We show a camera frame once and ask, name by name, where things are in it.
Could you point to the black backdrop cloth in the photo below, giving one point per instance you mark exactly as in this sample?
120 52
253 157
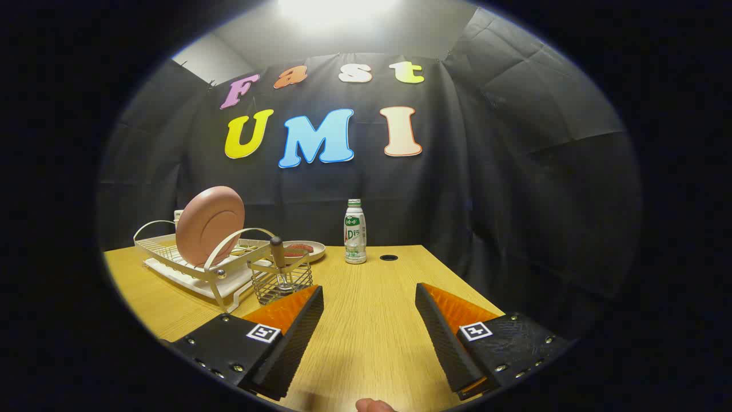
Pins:
486 189

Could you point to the beige plate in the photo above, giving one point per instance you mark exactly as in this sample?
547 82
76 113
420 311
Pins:
317 250

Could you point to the white toaster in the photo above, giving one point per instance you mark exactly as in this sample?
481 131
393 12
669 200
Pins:
178 216

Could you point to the white divided bean dish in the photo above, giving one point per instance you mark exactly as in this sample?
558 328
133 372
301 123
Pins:
243 249

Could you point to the white drip tray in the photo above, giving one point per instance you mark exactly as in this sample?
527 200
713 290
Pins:
189 280

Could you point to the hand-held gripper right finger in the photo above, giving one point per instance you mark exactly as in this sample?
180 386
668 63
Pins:
449 343

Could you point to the white green-label drink bottle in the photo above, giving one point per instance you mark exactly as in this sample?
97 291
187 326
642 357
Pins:
355 234

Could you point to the pink plate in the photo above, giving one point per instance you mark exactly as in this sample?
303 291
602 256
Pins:
209 226

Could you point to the red meat piece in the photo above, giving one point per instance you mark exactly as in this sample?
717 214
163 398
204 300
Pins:
294 253
303 248

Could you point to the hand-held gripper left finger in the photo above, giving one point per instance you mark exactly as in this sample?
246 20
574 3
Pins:
297 337

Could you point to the ceiling light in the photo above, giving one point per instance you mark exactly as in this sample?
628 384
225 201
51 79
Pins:
337 11

